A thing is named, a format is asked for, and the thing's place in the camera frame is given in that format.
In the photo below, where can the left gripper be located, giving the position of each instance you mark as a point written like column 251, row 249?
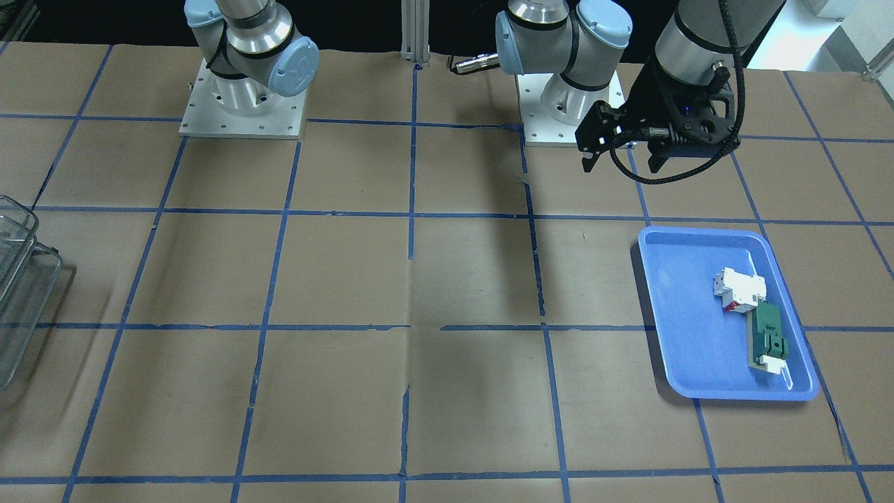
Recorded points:
column 648, row 98

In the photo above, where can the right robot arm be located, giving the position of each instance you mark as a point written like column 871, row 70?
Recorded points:
column 253, row 50

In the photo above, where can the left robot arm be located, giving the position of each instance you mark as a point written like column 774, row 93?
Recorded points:
column 584, row 43

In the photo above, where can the white circuit breaker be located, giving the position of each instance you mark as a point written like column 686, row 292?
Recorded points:
column 739, row 292

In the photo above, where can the blue plastic tray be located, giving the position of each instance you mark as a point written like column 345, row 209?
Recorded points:
column 705, row 350

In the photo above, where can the green electrical module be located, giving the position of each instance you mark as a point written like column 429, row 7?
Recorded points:
column 767, row 346

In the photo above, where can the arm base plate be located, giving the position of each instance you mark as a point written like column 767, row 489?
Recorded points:
column 551, row 109
column 220, row 108

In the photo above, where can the aluminium frame post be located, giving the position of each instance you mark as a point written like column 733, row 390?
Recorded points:
column 414, row 31

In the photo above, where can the wire mesh shelf rack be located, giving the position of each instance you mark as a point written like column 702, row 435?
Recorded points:
column 29, row 271

